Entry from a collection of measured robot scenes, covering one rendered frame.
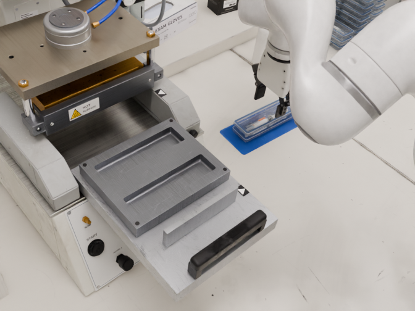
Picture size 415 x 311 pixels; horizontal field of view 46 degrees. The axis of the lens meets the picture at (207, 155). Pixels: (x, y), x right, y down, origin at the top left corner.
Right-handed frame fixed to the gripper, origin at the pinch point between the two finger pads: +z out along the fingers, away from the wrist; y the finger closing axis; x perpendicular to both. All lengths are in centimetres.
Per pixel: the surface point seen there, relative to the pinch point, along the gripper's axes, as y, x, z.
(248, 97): 11.0, -4.2, 8.4
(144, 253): -26, 54, -14
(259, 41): 21.1, -15.1, -0.3
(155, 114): 1.5, 33.6, -11.2
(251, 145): -3.4, 7.5, 8.3
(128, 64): 5.7, 37.4, -22.5
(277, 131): -3.3, -1.9, 8.3
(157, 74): 2.6, 32.9, -20.5
